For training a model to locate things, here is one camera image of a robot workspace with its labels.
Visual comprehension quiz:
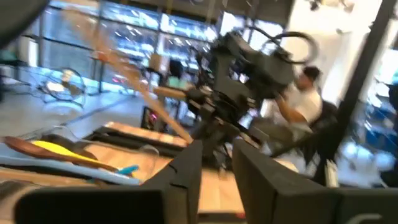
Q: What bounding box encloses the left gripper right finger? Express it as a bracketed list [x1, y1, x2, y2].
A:
[232, 139, 398, 224]

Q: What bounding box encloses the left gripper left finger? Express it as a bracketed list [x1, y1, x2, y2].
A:
[14, 139, 203, 224]

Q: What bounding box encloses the small blue spoon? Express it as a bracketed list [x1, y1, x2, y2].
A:
[117, 164, 140, 176]

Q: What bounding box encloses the large blue spoon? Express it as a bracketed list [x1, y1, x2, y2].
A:
[0, 151, 141, 187]

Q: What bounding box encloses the yellow spoon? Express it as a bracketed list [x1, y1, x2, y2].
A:
[30, 139, 106, 166]

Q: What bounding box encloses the wooden slotted spatula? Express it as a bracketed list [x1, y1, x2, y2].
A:
[62, 9, 194, 144]

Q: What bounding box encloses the person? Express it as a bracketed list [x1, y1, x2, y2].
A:
[273, 65, 324, 147]

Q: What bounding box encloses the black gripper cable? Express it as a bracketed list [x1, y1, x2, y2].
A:
[261, 29, 320, 67]

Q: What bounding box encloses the round wire-frame stand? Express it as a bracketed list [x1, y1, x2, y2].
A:
[39, 67, 88, 108]

